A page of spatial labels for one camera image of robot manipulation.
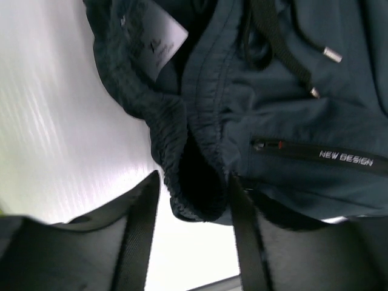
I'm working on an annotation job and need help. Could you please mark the dark navy shorts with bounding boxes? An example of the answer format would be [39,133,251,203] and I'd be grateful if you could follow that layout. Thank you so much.
[84,1,387,225]

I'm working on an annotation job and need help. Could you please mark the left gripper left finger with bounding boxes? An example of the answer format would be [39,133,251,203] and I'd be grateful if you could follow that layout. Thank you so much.
[1,172,160,290]

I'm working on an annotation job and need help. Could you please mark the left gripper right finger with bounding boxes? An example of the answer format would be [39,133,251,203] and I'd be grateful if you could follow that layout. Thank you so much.
[229,176,387,290]

